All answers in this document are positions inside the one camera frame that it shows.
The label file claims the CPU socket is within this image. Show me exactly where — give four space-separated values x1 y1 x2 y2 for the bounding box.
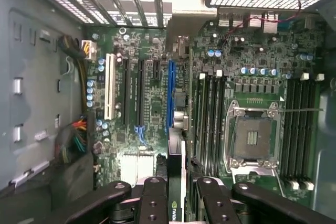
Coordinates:
224 100 283 175

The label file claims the black plastic cover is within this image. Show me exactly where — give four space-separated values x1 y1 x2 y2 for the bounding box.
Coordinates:
0 153 132 224

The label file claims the black RAM slot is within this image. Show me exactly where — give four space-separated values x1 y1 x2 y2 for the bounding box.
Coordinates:
301 73 312 190
293 77 302 190
312 73 325 183
285 78 293 183

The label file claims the long black expansion slot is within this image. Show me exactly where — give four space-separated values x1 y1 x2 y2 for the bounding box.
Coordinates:
122 57 131 127
136 58 145 127

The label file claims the blue expansion slot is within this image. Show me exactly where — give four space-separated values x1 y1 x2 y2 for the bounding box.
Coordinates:
166 60 176 134

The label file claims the white expansion slot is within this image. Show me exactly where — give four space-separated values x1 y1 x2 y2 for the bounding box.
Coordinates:
104 52 117 120

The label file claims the thin metal locking lever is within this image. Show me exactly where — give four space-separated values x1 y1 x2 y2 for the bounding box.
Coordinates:
278 107 325 113

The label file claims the short black expansion slot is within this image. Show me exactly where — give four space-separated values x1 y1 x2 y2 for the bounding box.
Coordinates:
153 60 162 82

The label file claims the open black PC case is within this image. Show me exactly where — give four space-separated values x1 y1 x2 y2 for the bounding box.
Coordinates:
0 0 336 224

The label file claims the green motherboard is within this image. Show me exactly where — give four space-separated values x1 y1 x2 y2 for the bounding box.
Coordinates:
83 20 326 209

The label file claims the multicoloured wire bundle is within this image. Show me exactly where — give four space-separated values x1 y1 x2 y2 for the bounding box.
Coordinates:
55 115 89 166

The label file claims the yellow and black wire bundle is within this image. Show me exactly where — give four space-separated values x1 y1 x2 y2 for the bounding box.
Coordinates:
58 34 89 116

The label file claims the red and black wire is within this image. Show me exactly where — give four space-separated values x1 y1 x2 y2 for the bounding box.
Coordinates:
225 0 302 41

